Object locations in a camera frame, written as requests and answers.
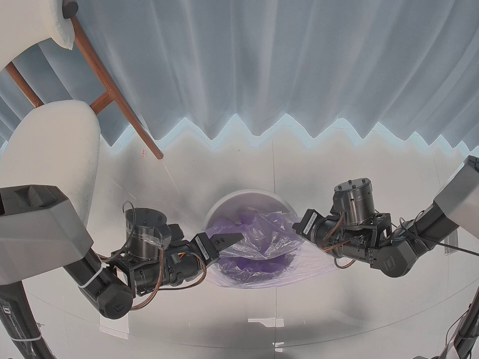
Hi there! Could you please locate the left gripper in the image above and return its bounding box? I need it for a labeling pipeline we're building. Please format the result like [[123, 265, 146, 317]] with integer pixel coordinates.
[[170, 232, 221, 285]]

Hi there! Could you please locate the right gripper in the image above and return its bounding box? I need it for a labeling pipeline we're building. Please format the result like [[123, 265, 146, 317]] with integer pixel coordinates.
[[293, 209, 338, 256]]

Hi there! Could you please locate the purple plastic bag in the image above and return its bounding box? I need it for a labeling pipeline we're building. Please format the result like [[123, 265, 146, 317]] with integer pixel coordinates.
[[205, 210, 339, 290]]

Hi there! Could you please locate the white trash bin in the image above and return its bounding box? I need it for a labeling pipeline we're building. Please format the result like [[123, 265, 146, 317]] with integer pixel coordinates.
[[203, 189, 304, 289]]

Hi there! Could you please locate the white cushioned wooden chair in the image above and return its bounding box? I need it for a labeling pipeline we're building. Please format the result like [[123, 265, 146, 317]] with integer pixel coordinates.
[[0, 0, 164, 240]]

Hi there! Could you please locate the pale blue curtain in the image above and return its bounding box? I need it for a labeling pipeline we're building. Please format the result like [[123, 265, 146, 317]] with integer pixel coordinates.
[[0, 0, 479, 152]]

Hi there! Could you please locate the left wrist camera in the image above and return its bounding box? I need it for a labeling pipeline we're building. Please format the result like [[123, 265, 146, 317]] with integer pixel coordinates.
[[157, 223, 185, 251]]

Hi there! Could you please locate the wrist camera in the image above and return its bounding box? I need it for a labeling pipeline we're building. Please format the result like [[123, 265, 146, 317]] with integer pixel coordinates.
[[332, 191, 350, 216], [157, 223, 185, 251]]

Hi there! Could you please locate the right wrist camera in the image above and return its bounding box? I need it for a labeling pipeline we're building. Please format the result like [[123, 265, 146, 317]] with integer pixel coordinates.
[[332, 191, 350, 216]]

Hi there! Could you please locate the black cable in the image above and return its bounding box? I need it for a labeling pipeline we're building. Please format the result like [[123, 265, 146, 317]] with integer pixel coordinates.
[[436, 240, 479, 256]]

